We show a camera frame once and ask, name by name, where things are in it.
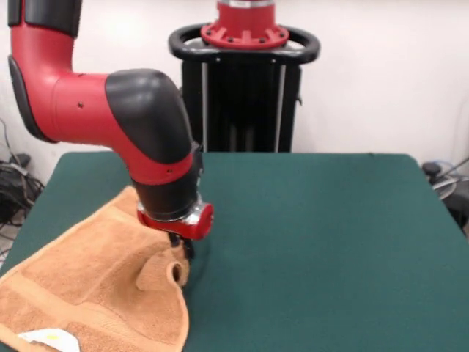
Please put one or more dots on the black bulky object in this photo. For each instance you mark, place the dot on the black bulky object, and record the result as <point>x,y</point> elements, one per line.
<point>459,209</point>

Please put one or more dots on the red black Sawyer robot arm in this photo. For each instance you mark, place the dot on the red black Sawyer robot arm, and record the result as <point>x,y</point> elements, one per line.
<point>110,110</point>

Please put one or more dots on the orange terry towel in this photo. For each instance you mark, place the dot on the orange terry towel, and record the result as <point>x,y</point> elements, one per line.
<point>91,275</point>

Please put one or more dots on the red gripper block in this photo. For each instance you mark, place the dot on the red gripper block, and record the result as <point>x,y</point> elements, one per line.
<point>198,225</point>

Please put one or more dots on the grey round disc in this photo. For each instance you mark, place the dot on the grey round disc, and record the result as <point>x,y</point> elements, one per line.
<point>445,187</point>

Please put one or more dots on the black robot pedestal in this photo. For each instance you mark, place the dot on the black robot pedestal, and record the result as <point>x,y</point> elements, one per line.
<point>242,110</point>

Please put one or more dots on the black power adapter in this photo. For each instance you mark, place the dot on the black power adapter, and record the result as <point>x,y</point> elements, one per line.
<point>432,168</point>
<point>23,159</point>

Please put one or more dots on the dark green table cloth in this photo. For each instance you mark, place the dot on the dark green table cloth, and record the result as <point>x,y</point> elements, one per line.
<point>329,256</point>

